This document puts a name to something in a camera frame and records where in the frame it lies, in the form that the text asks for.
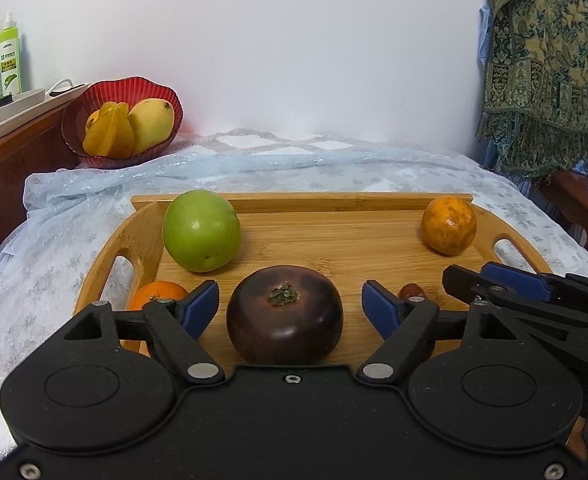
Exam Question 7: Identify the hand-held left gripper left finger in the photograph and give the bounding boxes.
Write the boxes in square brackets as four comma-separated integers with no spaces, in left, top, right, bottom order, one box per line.
[60,280,226,386]

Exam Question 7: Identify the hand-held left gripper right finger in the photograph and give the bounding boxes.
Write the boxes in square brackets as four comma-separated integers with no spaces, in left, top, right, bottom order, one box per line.
[356,280,524,386]

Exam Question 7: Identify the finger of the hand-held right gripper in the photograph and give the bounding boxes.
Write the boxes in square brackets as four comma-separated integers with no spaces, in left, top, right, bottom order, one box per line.
[442,264,588,343]
[480,261,588,311]

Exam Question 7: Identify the small mandarin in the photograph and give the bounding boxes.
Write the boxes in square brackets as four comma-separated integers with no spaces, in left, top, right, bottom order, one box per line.
[127,280,189,312]

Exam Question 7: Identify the large orange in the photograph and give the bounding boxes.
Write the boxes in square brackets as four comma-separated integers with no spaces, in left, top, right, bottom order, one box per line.
[421,196,477,255]

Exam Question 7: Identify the green apple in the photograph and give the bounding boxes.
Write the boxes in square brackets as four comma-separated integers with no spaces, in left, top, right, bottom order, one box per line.
[162,189,243,274]

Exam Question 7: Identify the dark purple round fruit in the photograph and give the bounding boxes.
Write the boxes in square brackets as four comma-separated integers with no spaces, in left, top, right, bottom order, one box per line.
[225,264,345,365]

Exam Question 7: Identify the wooden tray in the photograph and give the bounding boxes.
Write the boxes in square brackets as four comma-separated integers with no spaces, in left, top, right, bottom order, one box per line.
[74,191,558,367]

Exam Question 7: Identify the person's right forearm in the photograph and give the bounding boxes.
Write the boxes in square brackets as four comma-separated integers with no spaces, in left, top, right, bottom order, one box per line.
[570,417,588,465]

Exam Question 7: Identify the wooden side table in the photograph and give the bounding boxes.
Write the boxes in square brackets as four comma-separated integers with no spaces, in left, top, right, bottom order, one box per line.
[538,169,588,267]

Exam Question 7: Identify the white checked blanket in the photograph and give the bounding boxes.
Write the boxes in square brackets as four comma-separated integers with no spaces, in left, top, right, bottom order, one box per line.
[176,129,457,162]

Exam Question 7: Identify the yellow mango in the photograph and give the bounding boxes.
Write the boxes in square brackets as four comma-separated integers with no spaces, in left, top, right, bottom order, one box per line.
[127,98,176,155]

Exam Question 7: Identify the yellow starfruit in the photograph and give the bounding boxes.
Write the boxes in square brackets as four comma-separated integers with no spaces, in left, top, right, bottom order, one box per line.
[82,101,136,158]

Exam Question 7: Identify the green patterned cloth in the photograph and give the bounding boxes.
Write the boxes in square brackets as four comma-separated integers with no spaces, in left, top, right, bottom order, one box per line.
[476,0,588,179]

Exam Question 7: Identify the wooden cabinet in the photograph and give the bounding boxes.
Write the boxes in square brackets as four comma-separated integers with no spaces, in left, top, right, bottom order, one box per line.
[0,94,84,267]

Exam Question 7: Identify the red fruit bowl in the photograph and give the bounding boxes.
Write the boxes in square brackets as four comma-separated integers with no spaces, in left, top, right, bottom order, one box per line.
[61,76,184,170]

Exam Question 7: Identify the white plastic tray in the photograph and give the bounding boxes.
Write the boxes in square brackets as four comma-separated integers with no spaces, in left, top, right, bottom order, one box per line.
[0,78,91,142]

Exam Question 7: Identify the green label spray bottle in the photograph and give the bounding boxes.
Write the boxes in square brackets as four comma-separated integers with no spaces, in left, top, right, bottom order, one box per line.
[0,11,23,100]

